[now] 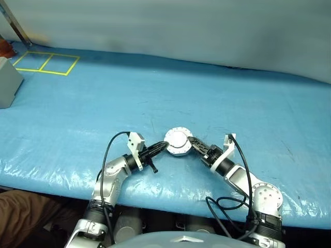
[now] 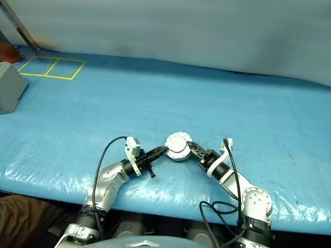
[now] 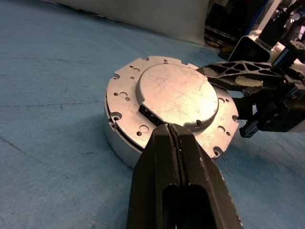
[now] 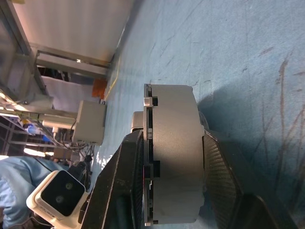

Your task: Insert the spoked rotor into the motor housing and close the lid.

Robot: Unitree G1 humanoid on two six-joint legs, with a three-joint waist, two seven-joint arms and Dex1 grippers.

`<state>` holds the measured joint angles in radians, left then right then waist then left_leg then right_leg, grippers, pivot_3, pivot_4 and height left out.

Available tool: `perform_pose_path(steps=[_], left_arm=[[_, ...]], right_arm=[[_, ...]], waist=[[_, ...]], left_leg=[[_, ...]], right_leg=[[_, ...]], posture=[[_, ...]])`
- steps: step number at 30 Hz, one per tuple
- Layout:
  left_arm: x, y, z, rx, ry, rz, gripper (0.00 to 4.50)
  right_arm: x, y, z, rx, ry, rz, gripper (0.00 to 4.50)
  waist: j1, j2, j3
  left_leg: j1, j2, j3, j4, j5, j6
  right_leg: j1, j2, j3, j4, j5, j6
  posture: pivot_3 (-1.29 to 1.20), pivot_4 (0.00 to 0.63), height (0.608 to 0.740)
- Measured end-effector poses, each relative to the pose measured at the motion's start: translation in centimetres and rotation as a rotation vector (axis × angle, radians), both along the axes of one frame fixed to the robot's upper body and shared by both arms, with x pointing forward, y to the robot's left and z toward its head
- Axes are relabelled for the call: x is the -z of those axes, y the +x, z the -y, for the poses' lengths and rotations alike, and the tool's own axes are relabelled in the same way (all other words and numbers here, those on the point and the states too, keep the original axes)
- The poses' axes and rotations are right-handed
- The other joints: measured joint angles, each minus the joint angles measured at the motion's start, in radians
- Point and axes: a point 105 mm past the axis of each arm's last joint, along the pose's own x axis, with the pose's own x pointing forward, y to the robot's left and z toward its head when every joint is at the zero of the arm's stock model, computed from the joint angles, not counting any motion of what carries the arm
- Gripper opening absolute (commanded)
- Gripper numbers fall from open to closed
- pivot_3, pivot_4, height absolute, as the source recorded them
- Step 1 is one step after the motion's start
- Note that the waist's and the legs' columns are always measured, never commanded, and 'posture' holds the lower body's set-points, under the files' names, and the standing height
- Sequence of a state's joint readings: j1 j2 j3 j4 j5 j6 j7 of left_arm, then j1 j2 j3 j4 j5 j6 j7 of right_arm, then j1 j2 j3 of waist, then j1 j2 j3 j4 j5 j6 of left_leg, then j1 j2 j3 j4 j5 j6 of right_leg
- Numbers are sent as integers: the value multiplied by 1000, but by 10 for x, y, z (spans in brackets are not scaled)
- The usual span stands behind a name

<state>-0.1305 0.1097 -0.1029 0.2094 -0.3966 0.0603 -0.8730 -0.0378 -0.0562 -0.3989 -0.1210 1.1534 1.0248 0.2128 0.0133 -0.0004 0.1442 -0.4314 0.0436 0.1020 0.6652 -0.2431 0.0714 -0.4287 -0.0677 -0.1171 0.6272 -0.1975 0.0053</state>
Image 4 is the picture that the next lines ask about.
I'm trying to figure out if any white backdrop panel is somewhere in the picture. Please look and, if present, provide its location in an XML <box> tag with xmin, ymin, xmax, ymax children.
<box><xmin>10</xmin><ymin>0</ymin><xmax>134</xmax><ymax>65</ymax></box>

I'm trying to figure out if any grey metal frame rail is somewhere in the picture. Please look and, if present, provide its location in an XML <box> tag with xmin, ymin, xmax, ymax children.
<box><xmin>35</xmin><ymin>50</ymin><xmax>111</xmax><ymax>79</ymax></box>

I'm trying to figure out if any blue table cover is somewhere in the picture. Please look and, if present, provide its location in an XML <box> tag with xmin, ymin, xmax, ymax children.
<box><xmin>90</xmin><ymin>0</ymin><xmax>305</xmax><ymax>229</ymax></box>

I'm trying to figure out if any orange object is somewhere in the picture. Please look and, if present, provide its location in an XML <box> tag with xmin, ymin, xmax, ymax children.
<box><xmin>92</xmin><ymin>78</ymin><xmax>108</xmax><ymax>100</ymax></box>

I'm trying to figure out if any person in light blue coat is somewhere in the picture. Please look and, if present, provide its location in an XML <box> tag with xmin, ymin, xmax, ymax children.
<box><xmin>0</xmin><ymin>156</ymin><xmax>61</xmax><ymax>229</ymax></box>

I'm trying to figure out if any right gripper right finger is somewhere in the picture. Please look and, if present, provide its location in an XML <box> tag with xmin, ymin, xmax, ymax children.
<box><xmin>202</xmin><ymin>130</ymin><xmax>300</xmax><ymax>229</ymax></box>

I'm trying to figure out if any grey metal frame post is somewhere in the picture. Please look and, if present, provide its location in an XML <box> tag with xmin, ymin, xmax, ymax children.
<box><xmin>0</xmin><ymin>0</ymin><xmax>54</xmax><ymax>105</ymax></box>

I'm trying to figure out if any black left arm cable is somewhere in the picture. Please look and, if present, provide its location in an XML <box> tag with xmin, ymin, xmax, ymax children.
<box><xmin>68</xmin><ymin>161</ymin><xmax>92</xmax><ymax>191</ymax></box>

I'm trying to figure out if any grey box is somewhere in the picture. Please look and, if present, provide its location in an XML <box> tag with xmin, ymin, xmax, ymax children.
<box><xmin>72</xmin><ymin>100</ymin><xmax>108</xmax><ymax>146</ymax></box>

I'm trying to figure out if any white camera head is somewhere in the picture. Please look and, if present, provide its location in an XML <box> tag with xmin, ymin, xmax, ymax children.
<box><xmin>26</xmin><ymin>169</ymin><xmax>86</xmax><ymax>221</ymax></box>

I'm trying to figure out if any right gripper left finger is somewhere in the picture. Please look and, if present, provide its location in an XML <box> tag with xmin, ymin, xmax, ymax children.
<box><xmin>78</xmin><ymin>130</ymin><xmax>146</xmax><ymax>229</ymax></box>

